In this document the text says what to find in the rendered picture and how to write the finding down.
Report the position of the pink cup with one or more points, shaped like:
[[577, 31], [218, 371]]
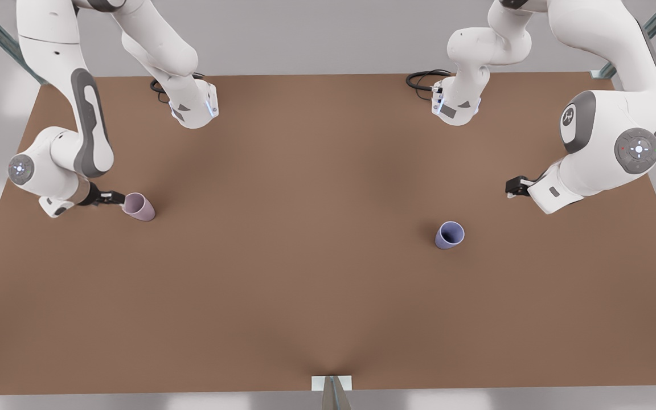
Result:
[[139, 206]]

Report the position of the purple cup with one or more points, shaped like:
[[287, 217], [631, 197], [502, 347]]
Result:
[[449, 234]]

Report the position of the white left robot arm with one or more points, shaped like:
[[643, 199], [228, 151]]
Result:
[[607, 136]]

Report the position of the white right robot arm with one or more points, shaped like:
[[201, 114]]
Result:
[[91, 122]]

